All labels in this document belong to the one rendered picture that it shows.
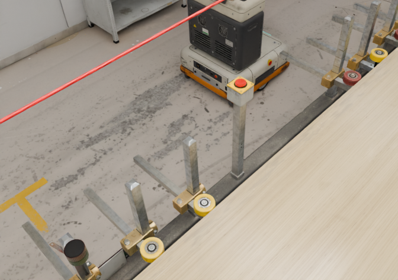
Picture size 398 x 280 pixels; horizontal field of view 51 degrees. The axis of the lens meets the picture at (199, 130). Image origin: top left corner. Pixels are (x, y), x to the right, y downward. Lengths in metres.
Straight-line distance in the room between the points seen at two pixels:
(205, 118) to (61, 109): 1.13
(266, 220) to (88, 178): 1.63
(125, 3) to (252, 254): 3.31
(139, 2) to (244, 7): 1.75
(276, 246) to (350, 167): 0.46
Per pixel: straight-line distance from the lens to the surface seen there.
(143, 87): 3.47
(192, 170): 1.53
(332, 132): 1.84
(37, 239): 1.65
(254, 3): 2.88
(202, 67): 3.22
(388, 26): 2.59
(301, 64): 2.27
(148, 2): 4.34
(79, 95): 3.53
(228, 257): 1.44
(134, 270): 1.68
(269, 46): 3.38
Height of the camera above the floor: 2.18
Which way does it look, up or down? 46 degrees down
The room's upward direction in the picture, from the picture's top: 3 degrees counter-clockwise
